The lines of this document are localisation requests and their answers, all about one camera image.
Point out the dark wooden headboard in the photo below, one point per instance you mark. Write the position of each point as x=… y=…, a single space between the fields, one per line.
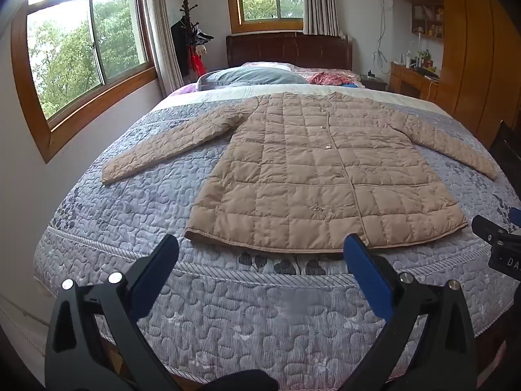
x=285 y=49

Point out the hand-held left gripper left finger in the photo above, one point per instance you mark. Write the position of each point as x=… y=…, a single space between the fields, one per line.
x=152 y=281

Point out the dark nightstand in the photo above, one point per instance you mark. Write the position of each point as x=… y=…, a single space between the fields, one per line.
x=373 y=83

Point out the large wooden framed window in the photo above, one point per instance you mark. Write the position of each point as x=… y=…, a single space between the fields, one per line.
x=81 y=49

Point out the pink floral bed sheet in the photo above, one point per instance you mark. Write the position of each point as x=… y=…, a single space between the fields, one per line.
x=268 y=65

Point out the small potted plant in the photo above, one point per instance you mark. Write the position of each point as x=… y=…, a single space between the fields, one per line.
x=424 y=56

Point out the beige quilted jacket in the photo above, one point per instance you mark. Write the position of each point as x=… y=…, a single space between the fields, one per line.
x=309 y=171

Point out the shelf knick-knacks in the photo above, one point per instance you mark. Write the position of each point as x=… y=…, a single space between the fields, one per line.
x=427 y=20

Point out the coat rack with clothes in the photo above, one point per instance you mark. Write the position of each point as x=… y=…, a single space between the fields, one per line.
x=188 y=40

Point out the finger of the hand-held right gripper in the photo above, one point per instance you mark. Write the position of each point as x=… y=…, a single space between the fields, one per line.
x=490 y=230
x=516 y=216

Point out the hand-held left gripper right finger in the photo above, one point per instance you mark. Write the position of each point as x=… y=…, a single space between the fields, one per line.
x=368 y=277

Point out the wooden desk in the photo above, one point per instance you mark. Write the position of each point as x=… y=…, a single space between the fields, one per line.
x=407 y=79

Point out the plain white curtain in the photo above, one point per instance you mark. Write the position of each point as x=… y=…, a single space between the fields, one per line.
x=163 y=28

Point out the striped white curtain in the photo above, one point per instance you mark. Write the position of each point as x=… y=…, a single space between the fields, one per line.
x=321 y=0

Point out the grey blue pillow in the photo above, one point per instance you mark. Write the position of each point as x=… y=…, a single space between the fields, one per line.
x=248 y=76

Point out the red patterned pillow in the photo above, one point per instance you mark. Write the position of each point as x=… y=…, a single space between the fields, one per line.
x=331 y=77

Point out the bed with grey quilt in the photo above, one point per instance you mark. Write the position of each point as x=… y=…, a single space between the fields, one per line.
x=244 y=305

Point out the black chair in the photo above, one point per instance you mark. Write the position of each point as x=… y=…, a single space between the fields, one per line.
x=506 y=146

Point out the white bottle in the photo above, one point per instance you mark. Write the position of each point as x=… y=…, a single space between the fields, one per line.
x=408 y=60

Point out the wooden wardrobe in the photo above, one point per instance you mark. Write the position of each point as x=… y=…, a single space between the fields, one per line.
x=472 y=49

